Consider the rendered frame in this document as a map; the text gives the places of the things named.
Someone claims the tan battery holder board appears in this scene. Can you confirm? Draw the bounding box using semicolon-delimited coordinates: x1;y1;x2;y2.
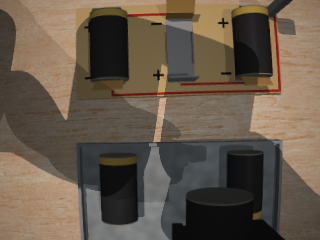
76;0;293;100

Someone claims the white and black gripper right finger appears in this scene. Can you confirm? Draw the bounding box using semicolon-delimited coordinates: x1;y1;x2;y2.
252;219;285;240

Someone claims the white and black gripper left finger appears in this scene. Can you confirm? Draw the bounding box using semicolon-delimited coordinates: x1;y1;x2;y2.
172;223;190;240

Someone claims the black battery with gold end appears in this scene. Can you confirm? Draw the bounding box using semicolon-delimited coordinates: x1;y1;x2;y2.
227;150;264;220
90;7;129;82
231;5;273;78
186;187;254;240
99;153;138;226

